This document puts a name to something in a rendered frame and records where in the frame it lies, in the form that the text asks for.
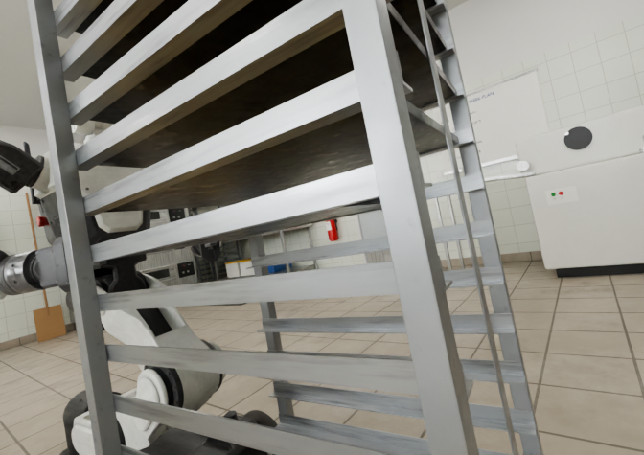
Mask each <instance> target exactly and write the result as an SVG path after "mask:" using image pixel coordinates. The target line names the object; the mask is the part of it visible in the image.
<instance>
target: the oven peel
mask: <svg viewBox="0 0 644 455"><path fill-rule="evenodd" d="M25 195H26V200H27V205H28V211H29V216H30V222H31V226H32V232H33V237H34V247H35V250H38V248H37V243H36V237H35V228H34V223H33V217H32V212H31V206H30V201H29V196H28V193H25ZM43 295H44V301H45V306H46V307H45V308H41V309H37V310H33V313H34V323H35V328H36V334H37V340H38V343H39V342H43V341H46V340H49V339H53V338H56V337H59V336H62V335H65V334H66V329H65V324H64V319H63V314H62V308H61V305H56V306H52V307H48V301H47V296H46V290H45V289H43Z"/></svg>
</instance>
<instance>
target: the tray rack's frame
mask: <svg viewBox="0 0 644 455"><path fill-rule="evenodd" d="M340 1H341V6H342V10H343V15H344V21H345V26H346V31H347V36H348V40H349V45H350V50H351V55H352V60H353V64H354V69H355V74H356V83H357V88H358V93H359V97H360V102H361V107H362V112H363V117H364V122H365V126H366V131H367V136H368V141H369V146H370V150H371V155H372V160H373V165H374V170H375V175H376V179H377V184H378V189H379V199H380V204H381V208H382V213H383V218H384V223H385V228H386V233H387V237H388V242H389V247H390V252H391V257H392V262H393V266H394V271H395V276H396V281H397V286H398V290H399V295H400V300H401V305H402V314H403V319H404V323H405V328H406V333H407V338H408V343H409V348H410V352H411V357H412V362H413V367H414V373H415V377H416V382H417V387H418V392H419V397H420V402H421V406H422V411H423V416H424V421H425V430H426V434H427V439H428V444H429V449H430V454H431V455H479V453H478V448H477V443H476V438H475V435H474V430H473V425H472V416H471V411H470V407H469V403H468V398H467V393H466V388H465V383H464V378H463V374H462V370H461V365H460V360H459V355H458V351H457V346H456V341H455V337H454V332H453V327H452V323H451V318H450V313H449V305H448V300H447V295H446V291H445V286H444V281H443V276H442V272H441V267H440V263H439V258H438V253H437V248H436V243H435V238H434V235H433V230H432V225H431V220H430V215H429V210H428V206H427V202H426V193H425V188H424V183H423V178H422V174H421V170H420V165H419V160H418V155H417V150H416V146H415V141H414V137H413V132H412V127H411V123H410V118H409V113H408V108H407V104H406V99H405V94H404V90H403V81H402V76H401V72H400V67H399V63H398V58H397V53H396V48H395V43H394V39H393V35H392V30H391V25H390V20H389V15H388V10H387V7H386V2H385V0H340ZM444 1H445V5H446V9H445V10H444V11H441V12H439V13H437V14H435V15H433V16H431V20H432V21H433V23H434V25H435V26H436V28H437V30H438V31H439V33H440V35H441V37H442V38H443V39H444V41H446V40H448V39H450V38H452V40H453V45H454V50H455V54H453V55H450V56H448V57H444V58H442V59H440V61H441V66H442V70H443V73H444V74H445V75H446V77H447V78H448V80H449V81H450V82H451V84H452V85H454V84H457V83H460V82H462V85H463V90H464V94H465V98H463V99H460V100H458V101H455V102H450V103H449V106H450V111H451V115H452V119H453V124H454V128H455V132H456V131H460V130H463V129H466V128H470V127H471V130H472V134H473V139H474V143H472V144H468V145H465V146H462V147H459V151H460V156H461V160H462V165H463V170H464V174H465V176H469V175H473V174H478V173H481V174H482V179H483V183H484V188H485V189H480V190H475V191H470V192H469V197H470V202H471V209H472V214H473V219H474V221H481V220H487V219H491V220H492V224H493V228H494V236H493V237H487V238H480V239H478V241H479V246H480V251H481V255H482V260H483V264H484V267H492V266H501V268H502V273H503V277H504V285H492V286H489V291H490V296H491V301H492V305H493V310H494V313H512V317H513V322H514V326H515V334H499V335H498V336H499V341H500V346H501V350H502V354H503V359H504V360H506V361H521V362H522V366H523V371H524V375H525V385H520V384H509V386H510V391H511V395H512V400H513V404H514V408H518V409H526V410H532V411H533V415H534V420H535V425H536V436H532V435H525V434H519V435H520V440H521V444H522V449H523V454H524V455H543V451H542V447H541V439H540V434H539V429H538V426H537V421H536V416H535V412H534V407H533V402H532V399H531V394H530V389H529V385H528V380H527V375H526V372H525V367H524V362H523V358H522V353H521V349H520V344H519V340H518V332H517V327H516V323H515V318H514V313H513V310H512V305H511V300H510V296H509V291H508V286H507V283H506V278H505V273H504V269H503V264H502V260H501V256H500V251H499V247H498V242H497V237H496V233H495V225H494V221H493V216H492V211H491V207H490V202H489V197H488V194H487V189H486V185H485V180H484V175H483V171H482V167H481V162H480V158H479V153H478V148H477V144H476V140H475V135H474V131H473V126H472V118H471V113H470V109H469V105H468V100H467V96H466V91H465V86H464V82H463V78H462V73H461V69H460V64H459V59H458V55H457V51H456V46H455V42H454V37H453V32H452V28H451V24H450V19H449V11H448V7H447V2H446V0H444ZM417 3H418V8H419V13H420V17H421V21H422V26H423V31H424V36H425V44H426V48H427V53H428V57H429V62H430V67H431V72H432V76H433V80H434V85H435V90H436V94H437V99H438V103H439V108H440V112H441V117H442V122H443V127H444V131H445V135H446V140H447V145H448V153H449V158H450V162H451V166H452V171H453V176H454V181H455V185H456V190H457V194H458V199H459V203H460V208H461V213H462V218H463V221H464V226H465V231H466V236H467V240H468V245H469V249H470V254H471V262H472V267H473V272H474V276H475V280H476V285H477V289H478V294H479V299H480V304H481V307H482V312H483V317H484V322H485V326H486V331H487V335H488V340H489V344H490V349H491V354H492V359H493V363H494V371H495V376H496V380H497V385H498V390H499V394H500V398H501V403H502V408H503V413H504V417H505V421H506V426H507V431H508V435H509V440H510V445H511V449H512V453H513V455H518V447H517V442H516V437H515V433H514V428H513V424H512V419H511V415H510V410H509V405H508V401H507V397H506V392H505V387H504V383H503V378H502V373H501V369H500V365H499V360H498V355H497V351H496V346H495V338H494V334H493V329H492V324H491V319H490V315H489V311H488V306H487V301H486V297H485V292H484V287H483V284H482V279H481V274H480V269H479V265H478V260H477V256H476V251H475V247H474V242H473V237H472V229H471V225H470V220H469V216H468V211H467V206H466V201H465V197H464V193H463V188H462V184H461V179H460V174H459V170H458V166H457V161H456V156H455V151H454V147H453V142H452V138H451V134H450V129H449V120H448V116H447V111H446V107H445V102H444V98H443V93H442V88H441V84H440V80H439V75H438V70H437V66H436V61H435V56H434V52H433V48H432V43H431V38H430V34H429V29H428V25H427V20H426V12H425V7H424V2H423V0H417Z"/></svg>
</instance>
